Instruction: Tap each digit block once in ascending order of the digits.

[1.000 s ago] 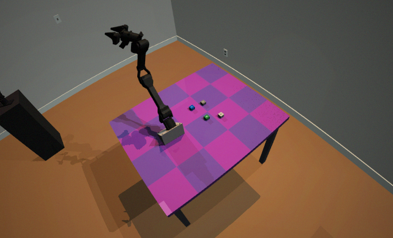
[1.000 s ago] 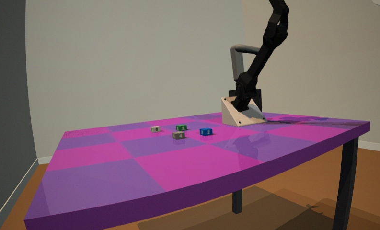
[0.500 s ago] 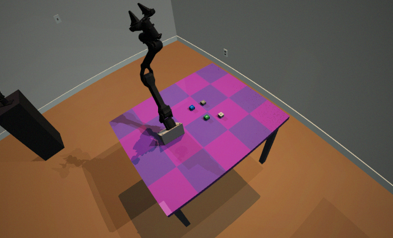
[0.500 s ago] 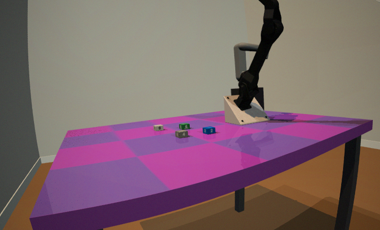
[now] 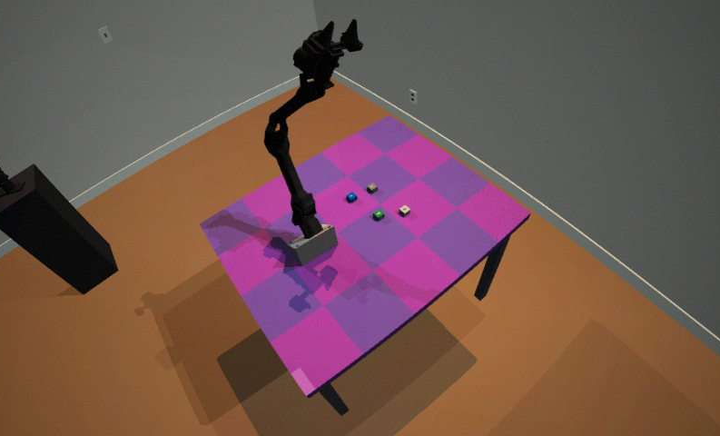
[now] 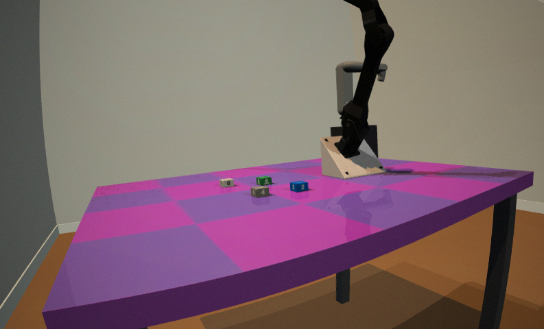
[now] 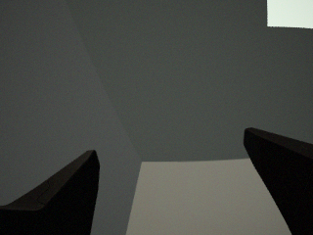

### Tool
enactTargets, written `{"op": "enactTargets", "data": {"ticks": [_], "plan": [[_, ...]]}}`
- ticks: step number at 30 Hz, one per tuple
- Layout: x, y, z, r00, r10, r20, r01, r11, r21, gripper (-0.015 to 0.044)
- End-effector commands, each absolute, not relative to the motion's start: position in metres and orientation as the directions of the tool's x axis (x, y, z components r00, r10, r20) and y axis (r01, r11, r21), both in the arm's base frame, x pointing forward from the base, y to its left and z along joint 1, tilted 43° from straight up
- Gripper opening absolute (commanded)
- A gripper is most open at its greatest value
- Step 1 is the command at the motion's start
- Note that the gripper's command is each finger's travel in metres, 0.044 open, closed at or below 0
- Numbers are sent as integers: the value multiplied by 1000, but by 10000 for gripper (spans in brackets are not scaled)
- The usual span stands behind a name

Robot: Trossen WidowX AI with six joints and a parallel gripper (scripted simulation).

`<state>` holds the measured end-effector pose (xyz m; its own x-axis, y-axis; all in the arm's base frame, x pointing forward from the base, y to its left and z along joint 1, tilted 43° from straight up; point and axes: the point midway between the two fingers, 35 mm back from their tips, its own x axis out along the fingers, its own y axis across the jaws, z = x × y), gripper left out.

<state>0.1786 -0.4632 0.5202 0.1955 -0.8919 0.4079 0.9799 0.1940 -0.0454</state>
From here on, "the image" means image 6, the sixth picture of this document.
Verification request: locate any green block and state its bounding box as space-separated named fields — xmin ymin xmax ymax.
xmin=256 ymin=176 xmax=272 ymax=186

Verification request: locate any blue block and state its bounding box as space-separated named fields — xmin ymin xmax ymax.
xmin=290 ymin=181 xmax=309 ymax=193

